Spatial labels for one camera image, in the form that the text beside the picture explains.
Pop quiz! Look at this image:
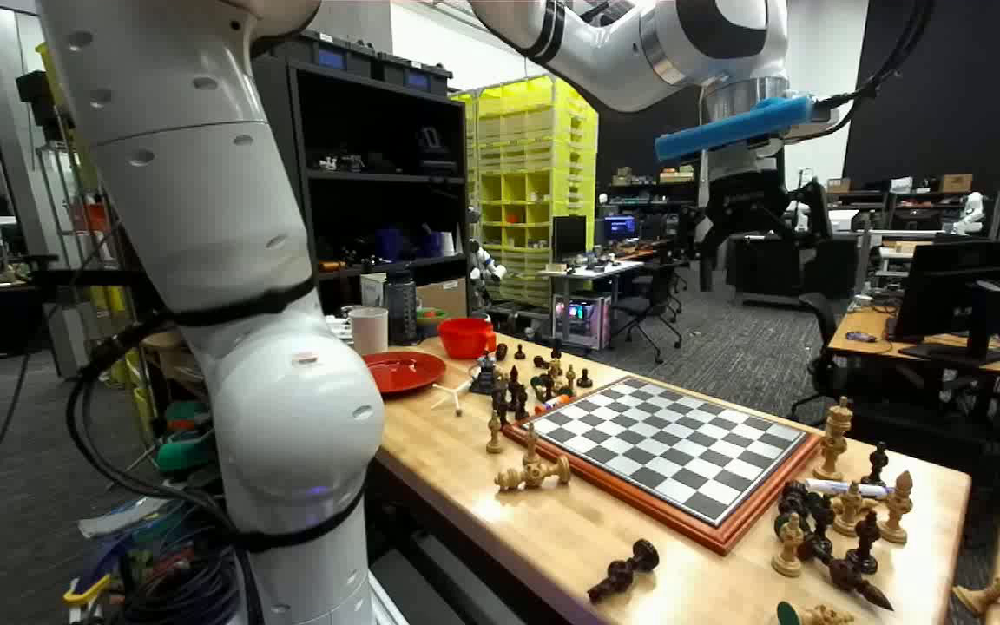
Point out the desk with electronics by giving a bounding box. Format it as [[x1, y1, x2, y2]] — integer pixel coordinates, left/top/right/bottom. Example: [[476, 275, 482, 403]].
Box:
[[540, 255, 686, 350]]

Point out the checkered chessboard with red frame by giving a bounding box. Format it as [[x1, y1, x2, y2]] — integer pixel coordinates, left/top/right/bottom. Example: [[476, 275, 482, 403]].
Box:
[[500, 371, 827, 555]]

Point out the red plastic bowl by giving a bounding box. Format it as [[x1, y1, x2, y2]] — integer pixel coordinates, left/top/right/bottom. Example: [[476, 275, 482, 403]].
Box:
[[434, 317, 500, 366]]

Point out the black shelving unit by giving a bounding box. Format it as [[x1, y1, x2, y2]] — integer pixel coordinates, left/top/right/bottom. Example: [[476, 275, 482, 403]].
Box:
[[253, 32, 476, 321]]

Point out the red plate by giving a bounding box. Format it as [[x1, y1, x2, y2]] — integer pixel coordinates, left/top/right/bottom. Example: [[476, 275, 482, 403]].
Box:
[[360, 349, 451, 400]]

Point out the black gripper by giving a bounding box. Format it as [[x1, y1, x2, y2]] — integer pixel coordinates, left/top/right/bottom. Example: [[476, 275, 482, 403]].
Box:
[[703, 172, 801, 240]]

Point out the tall light wooden chess piece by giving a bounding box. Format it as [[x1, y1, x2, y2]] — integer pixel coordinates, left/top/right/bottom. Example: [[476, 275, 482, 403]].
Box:
[[816, 395, 859, 484]]

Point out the yellow bin rack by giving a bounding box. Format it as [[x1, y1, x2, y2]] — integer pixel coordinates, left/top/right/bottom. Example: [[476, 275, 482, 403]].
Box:
[[458, 73, 601, 309]]

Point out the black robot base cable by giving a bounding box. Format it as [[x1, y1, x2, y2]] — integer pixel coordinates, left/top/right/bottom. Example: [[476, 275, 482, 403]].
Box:
[[64, 317, 253, 550]]

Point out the cable clutter pile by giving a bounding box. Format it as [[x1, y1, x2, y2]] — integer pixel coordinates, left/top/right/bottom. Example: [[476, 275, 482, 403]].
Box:
[[61, 498, 249, 625]]

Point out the dark chess piece lying down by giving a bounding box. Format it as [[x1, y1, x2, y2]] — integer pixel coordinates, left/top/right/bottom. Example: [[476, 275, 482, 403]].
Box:
[[587, 536, 665, 607], [824, 555, 895, 614]]

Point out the small white stick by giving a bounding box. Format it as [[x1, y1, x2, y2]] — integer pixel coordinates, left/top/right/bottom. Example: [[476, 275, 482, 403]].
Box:
[[827, 476, 911, 503]]

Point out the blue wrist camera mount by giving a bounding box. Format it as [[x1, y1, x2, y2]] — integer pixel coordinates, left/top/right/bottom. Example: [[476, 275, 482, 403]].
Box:
[[653, 94, 816, 167]]

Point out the green item under table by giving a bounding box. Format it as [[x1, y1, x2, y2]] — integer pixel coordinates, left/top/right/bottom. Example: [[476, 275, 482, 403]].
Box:
[[152, 429, 217, 479]]

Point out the dark grey bottle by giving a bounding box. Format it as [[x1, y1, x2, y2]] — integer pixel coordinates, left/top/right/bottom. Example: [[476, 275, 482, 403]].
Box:
[[384, 272, 422, 349]]

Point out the white cup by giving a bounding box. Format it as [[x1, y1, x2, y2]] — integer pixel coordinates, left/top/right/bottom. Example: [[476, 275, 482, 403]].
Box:
[[349, 302, 393, 358]]

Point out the wooden office desk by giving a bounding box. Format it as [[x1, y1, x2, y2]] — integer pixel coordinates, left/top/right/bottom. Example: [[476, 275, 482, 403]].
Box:
[[827, 302, 1000, 381]]

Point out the cardboard box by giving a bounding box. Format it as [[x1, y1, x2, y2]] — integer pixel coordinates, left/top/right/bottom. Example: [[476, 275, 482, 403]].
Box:
[[414, 277, 474, 328]]

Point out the black office chair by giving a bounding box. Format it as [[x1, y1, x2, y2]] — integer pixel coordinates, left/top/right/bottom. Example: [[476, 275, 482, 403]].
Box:
[[787, 290, 868, 429], [608, 260, 689, 367]]

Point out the black computer monitor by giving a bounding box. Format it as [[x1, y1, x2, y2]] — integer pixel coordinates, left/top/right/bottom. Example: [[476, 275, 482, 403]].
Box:
[[893, 236, 1000, 345]]

